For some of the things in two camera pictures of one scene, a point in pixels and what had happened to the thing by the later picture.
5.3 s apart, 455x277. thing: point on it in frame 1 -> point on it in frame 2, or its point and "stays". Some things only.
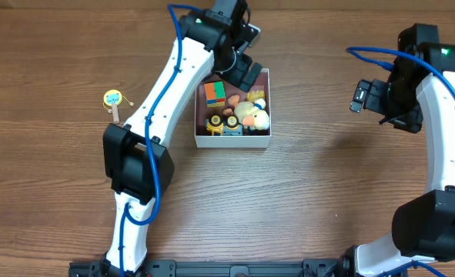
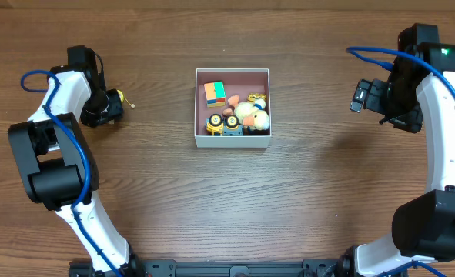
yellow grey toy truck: (228, 126) stays
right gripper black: (371, 97) stays
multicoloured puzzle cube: (215, 94) stays
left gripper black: (246, 73) -> (114, 108)
